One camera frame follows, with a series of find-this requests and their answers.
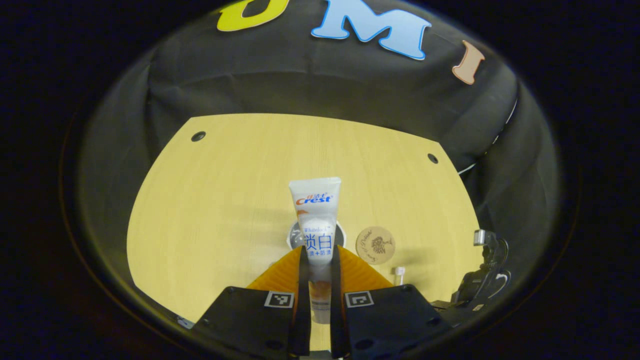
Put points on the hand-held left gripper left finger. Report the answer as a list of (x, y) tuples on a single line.
[(302, 300)]

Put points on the round cork coaster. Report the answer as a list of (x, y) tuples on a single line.
[(375, 245)]

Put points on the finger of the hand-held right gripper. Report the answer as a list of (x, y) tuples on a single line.
[(452, 312)]

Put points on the black backdrop cloth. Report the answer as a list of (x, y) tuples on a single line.
[(300, 90)]

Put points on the white toothbrush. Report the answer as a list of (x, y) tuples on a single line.
[(400, 275)]

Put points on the beige cup with white rim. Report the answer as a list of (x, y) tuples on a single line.
[(294, 235)]

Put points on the white toothpaste tube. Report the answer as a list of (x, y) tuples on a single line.
[(316, 210)]

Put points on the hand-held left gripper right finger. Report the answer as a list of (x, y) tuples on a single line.
[(336, 310)]

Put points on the wooden desktop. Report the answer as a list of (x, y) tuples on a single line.
[(210, 210)]

